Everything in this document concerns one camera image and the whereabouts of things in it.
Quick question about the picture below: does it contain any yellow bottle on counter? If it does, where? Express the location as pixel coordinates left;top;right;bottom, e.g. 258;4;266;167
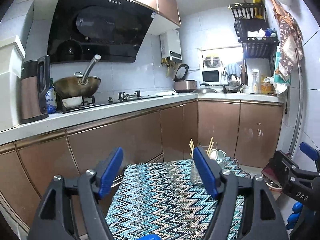
261;75;272;94

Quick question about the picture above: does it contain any dark red dustpan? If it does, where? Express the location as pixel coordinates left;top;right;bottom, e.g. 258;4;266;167
261;164;282;191

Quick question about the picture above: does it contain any metal pan lid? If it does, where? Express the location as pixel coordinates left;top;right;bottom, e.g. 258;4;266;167
192;83;217;94

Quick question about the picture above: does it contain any rice cooker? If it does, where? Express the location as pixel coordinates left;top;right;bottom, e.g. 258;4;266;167
173;63;197;93

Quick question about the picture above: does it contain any white water heater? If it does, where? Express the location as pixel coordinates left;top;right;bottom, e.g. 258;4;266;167
160;29;182;62

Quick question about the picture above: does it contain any gas stove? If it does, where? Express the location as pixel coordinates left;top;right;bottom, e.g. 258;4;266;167
56;90;162;113

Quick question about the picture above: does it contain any blue hanging towel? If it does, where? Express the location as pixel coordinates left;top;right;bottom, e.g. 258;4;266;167
226;62;241;77

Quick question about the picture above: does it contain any brown electric kettle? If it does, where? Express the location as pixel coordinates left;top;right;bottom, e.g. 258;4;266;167
21;55;50;124

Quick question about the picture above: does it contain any white small bowl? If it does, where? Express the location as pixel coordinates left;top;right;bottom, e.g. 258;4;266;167
62;96;82;108

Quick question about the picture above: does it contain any zigzag woven table mat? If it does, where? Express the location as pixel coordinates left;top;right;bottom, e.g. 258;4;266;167
105;157;251;240

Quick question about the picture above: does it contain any brass wok with handle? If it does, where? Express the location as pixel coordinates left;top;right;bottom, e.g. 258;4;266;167
53;54;101;99

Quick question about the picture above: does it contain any black wall rack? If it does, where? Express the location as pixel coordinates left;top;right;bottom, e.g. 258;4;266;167
228;3;278;59

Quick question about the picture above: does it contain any white microwave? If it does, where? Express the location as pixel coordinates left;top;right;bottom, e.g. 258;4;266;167
202;69;223;85

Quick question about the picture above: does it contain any blue gloved right hand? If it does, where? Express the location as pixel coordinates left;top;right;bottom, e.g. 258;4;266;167
286;202;303;230

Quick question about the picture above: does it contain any blue white salt bag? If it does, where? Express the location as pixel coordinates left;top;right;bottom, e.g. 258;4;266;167
46;87;57;114

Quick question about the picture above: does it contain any brown patterned hanging cloth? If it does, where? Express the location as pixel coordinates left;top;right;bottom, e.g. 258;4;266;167
271;0;304;81

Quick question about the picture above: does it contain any white ceramic spoon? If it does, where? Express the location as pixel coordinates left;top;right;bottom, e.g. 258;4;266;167
208;149;220;161

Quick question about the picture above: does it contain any black range hood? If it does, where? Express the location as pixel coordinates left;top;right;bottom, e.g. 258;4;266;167
47;0;156;63

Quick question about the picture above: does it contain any chopstick in holder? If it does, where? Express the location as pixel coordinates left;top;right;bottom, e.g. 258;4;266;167
189;139;195;158

